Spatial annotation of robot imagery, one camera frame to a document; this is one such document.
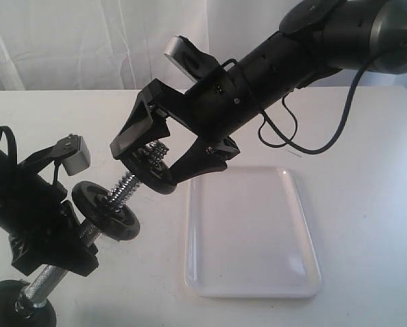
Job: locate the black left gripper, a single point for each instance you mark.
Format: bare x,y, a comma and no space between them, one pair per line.
41,222

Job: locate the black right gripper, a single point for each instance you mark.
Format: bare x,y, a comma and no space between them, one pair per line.
224,100

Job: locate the chrome threaded dumbbell bar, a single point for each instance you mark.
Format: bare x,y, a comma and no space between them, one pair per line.
48,279

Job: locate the black weight plate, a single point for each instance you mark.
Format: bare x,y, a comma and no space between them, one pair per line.
119,224
147,165
9,291

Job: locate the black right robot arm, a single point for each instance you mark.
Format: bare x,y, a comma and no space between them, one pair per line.
315,40

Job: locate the white rectangular plastic tray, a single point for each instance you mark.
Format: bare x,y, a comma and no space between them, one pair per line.
247,236

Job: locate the white backdrop curtain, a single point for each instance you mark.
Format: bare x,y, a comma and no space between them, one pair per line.
79,45

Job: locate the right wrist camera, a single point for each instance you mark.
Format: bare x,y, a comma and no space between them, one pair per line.
192,62

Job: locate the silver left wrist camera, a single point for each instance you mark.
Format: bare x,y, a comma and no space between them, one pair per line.
73,153

